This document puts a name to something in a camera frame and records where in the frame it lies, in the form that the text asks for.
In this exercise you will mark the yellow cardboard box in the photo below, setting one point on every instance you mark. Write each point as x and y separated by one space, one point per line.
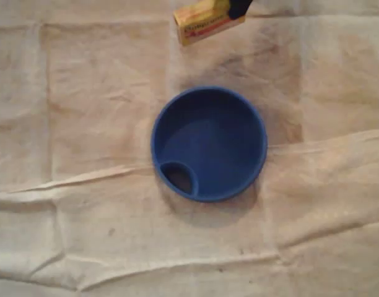
205 26

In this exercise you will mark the blue round bowl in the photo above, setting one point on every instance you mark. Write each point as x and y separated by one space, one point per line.
214 136

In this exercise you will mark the white wrinkled cloth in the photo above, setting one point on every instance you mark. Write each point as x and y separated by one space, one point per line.
84 123

